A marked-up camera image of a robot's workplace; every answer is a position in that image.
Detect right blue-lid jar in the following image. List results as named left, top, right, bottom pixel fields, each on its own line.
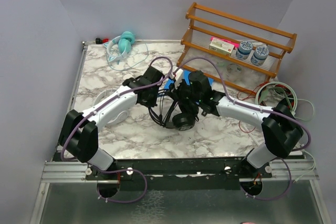
left=250, top=46, right=269, bottom=66

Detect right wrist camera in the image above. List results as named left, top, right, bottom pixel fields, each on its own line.
left=171, top=69, right=184, bottom=88

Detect tape roll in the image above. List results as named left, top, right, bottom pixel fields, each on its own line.
left=226, top=63, right=242, bottom=75

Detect blue notebook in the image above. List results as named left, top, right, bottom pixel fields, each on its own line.
left=163, top=70, right=214, bottom=89

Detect red black headphones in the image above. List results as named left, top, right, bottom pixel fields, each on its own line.
left=255, top=81, right=298, bottom=112

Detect white stick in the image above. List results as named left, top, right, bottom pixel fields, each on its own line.
left=239, top=125, right=260, bottom=146

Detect left blue-lid jar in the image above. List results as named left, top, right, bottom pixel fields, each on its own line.
left=236, top=40, right=253, bottom=60

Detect green headphones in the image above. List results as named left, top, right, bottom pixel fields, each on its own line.
left=255, top=81, right=315, bottom=122

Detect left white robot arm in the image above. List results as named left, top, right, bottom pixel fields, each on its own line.
left=58, top=66, right=164, bottom=179

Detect white green box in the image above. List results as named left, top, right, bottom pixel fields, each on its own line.
left=209, top=38, right=234, bottom=57

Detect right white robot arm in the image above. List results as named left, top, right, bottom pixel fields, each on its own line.
left=170, top=69, right=303, bottom=177

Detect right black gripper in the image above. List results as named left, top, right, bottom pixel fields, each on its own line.
left=166, top=77, right=202, bottom=103

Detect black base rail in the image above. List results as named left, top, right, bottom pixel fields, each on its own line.
left=84, top=157, right=272, bottom=194

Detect red black connector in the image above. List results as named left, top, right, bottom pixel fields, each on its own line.
left=95, top=38, right=109, bottom=45

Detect teal cat-ear headphones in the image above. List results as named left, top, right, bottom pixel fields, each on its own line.
left=103, top=31, right=135, bottom=63

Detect wooden shelf rack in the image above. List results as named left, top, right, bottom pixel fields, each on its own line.
left=177, top=3, right=297, bottom=93

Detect white over-ear headphones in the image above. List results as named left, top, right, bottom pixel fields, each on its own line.
left=93, top=88, right=130, bottom=126

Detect black headphone cable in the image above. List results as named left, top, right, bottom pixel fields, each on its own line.
left=148, top=90, right=179, bottom=127

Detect black blue headphones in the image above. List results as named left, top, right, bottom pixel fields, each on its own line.
left=148, top=89, right=199, bottom=131

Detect blue-lid jar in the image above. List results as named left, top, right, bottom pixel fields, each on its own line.
left=236, top=40, right=253, bottom=60
left=250, top=46, right=269, bottom=66

